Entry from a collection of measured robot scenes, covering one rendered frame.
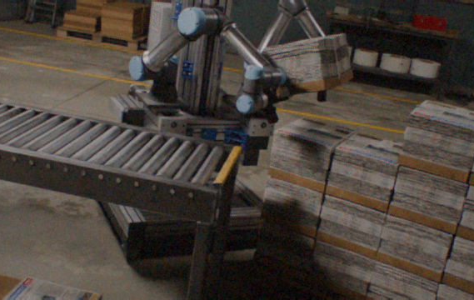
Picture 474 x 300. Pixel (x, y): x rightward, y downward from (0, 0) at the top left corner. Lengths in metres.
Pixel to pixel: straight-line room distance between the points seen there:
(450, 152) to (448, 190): 0.16
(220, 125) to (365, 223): 0.94
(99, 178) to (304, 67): 1.08
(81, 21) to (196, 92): 5.86
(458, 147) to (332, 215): 0.63
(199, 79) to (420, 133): 1.20
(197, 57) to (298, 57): 0.66
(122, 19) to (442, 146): 6.65
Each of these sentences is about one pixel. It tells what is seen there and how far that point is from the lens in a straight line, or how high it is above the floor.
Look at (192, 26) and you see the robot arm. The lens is 2.61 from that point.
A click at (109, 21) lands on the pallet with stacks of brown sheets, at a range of 8.78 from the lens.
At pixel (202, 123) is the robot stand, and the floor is 0.71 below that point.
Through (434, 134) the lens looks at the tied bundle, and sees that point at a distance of 2.58.
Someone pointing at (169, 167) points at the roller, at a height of 0.80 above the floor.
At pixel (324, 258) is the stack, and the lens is 2.88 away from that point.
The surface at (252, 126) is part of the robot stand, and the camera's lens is 3.10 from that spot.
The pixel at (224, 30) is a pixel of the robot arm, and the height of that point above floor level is 1.24.
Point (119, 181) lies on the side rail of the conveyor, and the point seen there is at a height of 0.77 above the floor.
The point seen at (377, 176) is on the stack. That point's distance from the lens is 2.67.
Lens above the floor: 1.60
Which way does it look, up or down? 19 degrees down
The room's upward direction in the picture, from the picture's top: 9 degrees clockwise
